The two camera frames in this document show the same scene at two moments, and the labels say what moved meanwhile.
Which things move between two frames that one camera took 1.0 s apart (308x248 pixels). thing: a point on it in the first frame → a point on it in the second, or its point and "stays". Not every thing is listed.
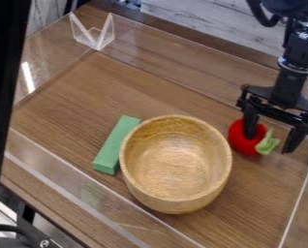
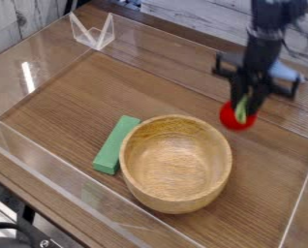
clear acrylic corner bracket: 96,38 stays
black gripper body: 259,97 → 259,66
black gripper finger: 299,132 → 255,100
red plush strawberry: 260,142 → 235,116
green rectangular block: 108,159 stays
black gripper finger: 250,121 → 239,89
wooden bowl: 175,163 stays
